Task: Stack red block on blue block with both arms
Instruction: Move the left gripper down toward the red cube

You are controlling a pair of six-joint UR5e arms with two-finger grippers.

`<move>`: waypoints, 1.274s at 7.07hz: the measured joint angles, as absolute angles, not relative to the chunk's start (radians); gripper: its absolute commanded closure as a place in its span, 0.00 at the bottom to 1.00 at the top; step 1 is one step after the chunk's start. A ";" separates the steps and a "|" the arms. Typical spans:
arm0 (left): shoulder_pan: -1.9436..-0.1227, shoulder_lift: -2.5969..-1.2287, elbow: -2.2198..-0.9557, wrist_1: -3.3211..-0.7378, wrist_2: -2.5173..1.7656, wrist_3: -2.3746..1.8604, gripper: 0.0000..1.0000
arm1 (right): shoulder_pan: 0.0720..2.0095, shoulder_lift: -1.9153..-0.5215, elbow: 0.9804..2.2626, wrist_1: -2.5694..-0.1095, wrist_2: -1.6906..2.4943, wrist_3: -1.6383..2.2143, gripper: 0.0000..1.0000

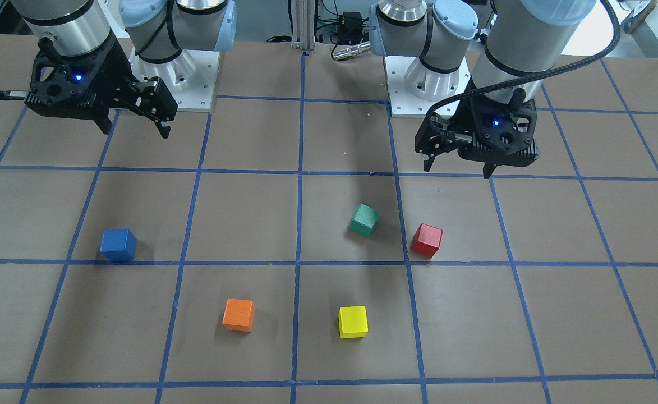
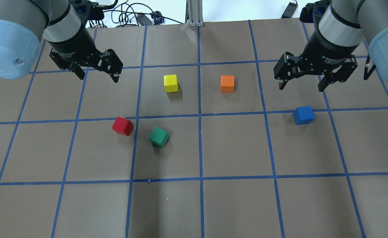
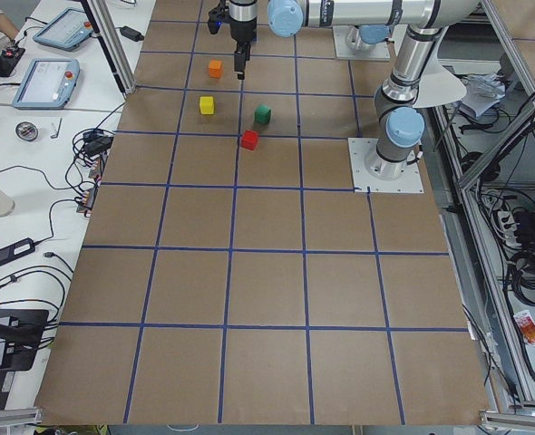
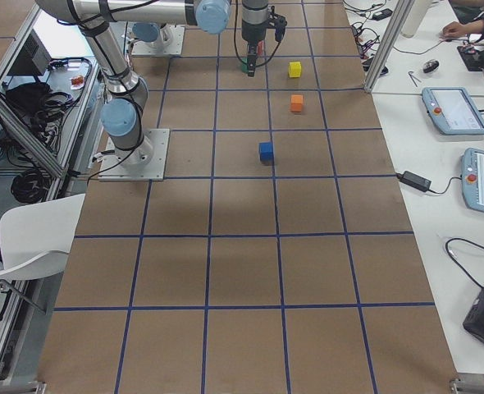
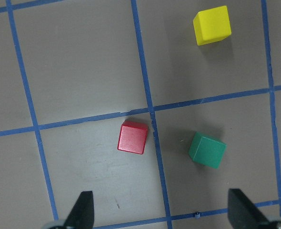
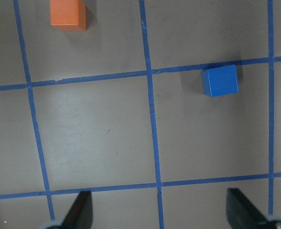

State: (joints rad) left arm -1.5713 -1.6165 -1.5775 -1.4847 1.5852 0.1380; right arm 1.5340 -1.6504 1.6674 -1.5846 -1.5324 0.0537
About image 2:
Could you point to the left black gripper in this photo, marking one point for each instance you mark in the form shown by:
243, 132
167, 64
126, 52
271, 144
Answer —
75, 43

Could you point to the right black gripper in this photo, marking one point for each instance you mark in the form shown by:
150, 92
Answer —
326, 46

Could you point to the red wooden block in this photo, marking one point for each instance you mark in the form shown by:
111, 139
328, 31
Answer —
122, 126

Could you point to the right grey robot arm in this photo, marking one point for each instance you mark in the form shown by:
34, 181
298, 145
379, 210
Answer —
340, 27

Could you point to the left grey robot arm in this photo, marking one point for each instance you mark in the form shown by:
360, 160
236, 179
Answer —
61, 23

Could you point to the blue wooden block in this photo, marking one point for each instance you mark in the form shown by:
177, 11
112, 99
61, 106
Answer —
303, 115

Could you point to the yellow wooden block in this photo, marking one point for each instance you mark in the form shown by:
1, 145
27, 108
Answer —
171, 83

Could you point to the orange wooden block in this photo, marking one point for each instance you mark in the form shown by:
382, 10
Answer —
227, 84

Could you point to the green wooden block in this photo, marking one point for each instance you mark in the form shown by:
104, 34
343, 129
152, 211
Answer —
158, 137

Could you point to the black power adapter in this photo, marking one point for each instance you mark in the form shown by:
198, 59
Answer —
290, 10

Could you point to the brown paper table mat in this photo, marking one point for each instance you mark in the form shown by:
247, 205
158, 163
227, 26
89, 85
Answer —
235, 165

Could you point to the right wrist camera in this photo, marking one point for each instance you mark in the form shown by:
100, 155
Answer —
312, 11

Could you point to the aluminium frame post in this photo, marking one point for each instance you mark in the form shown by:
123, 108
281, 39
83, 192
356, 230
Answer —
194, 13

